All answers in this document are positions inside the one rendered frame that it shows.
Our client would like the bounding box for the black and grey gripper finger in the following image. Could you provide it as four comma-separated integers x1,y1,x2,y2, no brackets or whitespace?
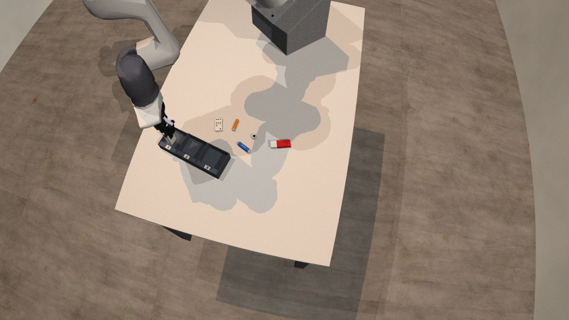
154,125,169,143
158,116,176,145

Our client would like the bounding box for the dark grey rack of three bins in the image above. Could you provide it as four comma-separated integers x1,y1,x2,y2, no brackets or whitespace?
158,127,231,179

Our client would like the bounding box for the white domino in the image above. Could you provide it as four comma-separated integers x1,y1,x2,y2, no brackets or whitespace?
215,118,222,132

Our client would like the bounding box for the blue battery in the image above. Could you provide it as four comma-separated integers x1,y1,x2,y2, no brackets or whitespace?
237,142,251,153

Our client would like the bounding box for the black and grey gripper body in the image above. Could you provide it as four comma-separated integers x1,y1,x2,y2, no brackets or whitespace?
161,102,168,124

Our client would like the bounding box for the red and white eraser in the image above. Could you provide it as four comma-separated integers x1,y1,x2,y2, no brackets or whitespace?
270,140,291,149

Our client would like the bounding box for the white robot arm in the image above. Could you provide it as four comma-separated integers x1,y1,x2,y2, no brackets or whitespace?
82,0,180,129

